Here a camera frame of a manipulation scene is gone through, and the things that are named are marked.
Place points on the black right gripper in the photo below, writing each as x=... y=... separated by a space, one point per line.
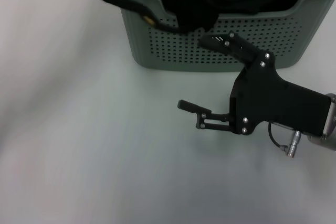
x=262 y=98

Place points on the green perforated plastic storage box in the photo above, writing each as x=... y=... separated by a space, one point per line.
x=183 y=58

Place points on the black towel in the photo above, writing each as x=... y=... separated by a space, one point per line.
x=189 y=11

